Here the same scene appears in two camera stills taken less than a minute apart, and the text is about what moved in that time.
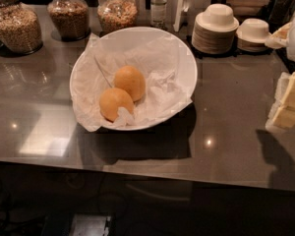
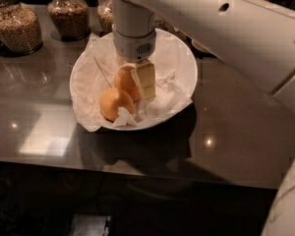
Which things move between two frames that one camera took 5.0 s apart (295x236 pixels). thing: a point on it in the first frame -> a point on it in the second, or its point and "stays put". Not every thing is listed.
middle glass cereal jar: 68,14 stays put
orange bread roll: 111,99 stays put
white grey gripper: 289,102 -> 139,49
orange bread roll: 130,79 stays put
